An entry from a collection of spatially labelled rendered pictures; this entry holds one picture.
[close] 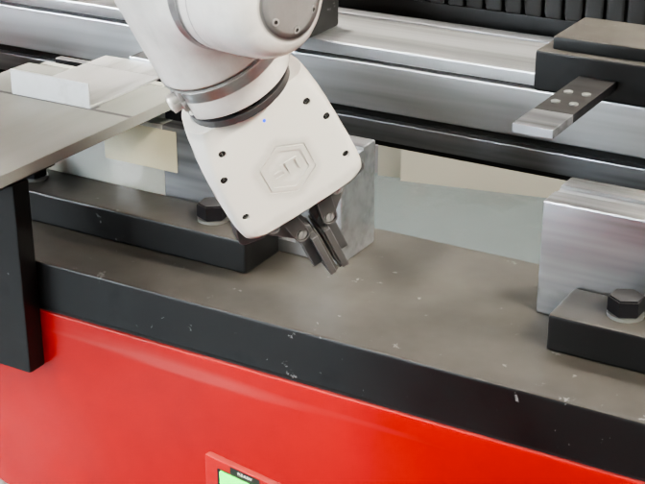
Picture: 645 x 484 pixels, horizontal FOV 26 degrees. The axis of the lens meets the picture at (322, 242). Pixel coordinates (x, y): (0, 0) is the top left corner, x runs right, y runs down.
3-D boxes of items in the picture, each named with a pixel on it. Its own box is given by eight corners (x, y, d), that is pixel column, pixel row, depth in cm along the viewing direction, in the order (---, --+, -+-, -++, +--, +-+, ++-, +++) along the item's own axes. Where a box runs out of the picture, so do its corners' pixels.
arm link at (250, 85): (177, 113, 89) (197, 148, 91) (294, 40, 89) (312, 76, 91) (139, 62, 95) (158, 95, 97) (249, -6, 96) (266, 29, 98)
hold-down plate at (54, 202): (-26, 206, 130) (-29, 177, 129) (13, 188, 134) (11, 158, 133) (246, 275, 116) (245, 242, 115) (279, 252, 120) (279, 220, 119)
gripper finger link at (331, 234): (307, 206, 100) (342, 270, 104) (345, 182, 100) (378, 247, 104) (291, 186, 102) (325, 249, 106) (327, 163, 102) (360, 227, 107)
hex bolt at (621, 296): (601, 318, 102) (602, 298, 102) (613, 303, 104) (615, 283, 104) (637, 326, 101) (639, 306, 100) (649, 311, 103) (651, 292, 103)
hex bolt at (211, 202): (190, 221, 119) (190, 204, 118) (209, 210, 121) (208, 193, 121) (217, 228, 118) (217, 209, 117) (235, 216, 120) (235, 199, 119)
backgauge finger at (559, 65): (463, 137, 115) (465, 79, 113) (575, 60, 135) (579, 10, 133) (603, 163, 109) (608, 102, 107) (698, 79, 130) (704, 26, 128)
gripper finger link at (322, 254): (267, 232, 99) (303, 295, 104) (305, 208, 100) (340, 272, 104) (251, 210, 102) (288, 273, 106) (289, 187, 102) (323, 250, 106)
